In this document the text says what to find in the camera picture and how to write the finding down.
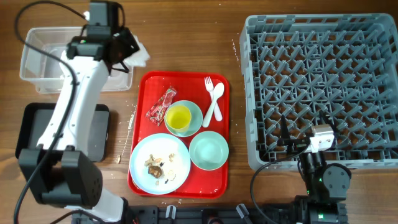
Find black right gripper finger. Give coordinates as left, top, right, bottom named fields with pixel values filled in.
left=280, top=115, right=290, bottom=144
left=319, top=110, right=339, bottom=137

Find white napkin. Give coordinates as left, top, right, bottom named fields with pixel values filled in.
left=124, top=35, right=150, bottom=67

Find red snack wrapper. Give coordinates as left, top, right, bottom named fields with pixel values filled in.
left=146, top=86, right=177, bottom=126

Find yellow plastic cup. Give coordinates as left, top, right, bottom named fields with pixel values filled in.
left=165, top=105, right=192, bottom=133

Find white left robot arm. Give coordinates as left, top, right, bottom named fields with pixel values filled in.
left=16, top=1, right=139, bottom=223

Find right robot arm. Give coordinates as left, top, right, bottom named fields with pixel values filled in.
left=277, top=111, right=352, bottom=224

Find grey dishwasher rack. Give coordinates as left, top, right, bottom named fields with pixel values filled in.
left=239, top=14, right=397, bottom=170

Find clear plastic waste bin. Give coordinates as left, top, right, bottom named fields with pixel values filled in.
left=19, top=27, right=133, bottom=94

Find black waste tray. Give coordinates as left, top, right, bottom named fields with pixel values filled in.
left=15, top=103, right=110, bottom=162

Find light green bowl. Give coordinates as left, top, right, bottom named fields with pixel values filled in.
left=188, top=131, right=229, bottom=171

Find white plastic spoon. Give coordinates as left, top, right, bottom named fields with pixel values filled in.
left=202, top=83, right=224, bottom=128

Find white plastic fork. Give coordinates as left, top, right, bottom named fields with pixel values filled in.
left=204, top=76, right=223, bottom=122

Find red plastic tray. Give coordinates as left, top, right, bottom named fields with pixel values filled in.
left=127, top=71, right=229, bottom=199

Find light blue dinner plate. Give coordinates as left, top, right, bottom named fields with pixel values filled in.
left=129, top=133, right=191, bottom=195

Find food scraps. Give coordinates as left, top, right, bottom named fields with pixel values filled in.
left=144, top=153, right=177, bottom=185

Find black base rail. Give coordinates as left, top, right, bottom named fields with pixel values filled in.
left=71, top=203, right=348, bottom=224

